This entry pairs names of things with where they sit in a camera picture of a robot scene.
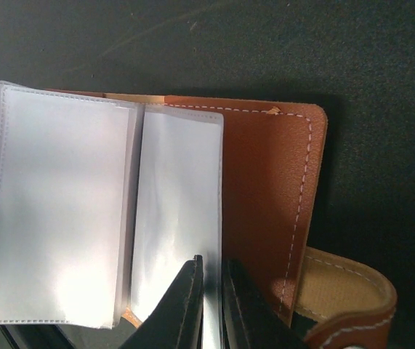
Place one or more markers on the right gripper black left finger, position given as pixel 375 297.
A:
pixel 176 321

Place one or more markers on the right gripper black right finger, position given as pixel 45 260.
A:
pixel 249 320

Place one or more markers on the brown leather card holder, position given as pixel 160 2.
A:
pixel 104 197

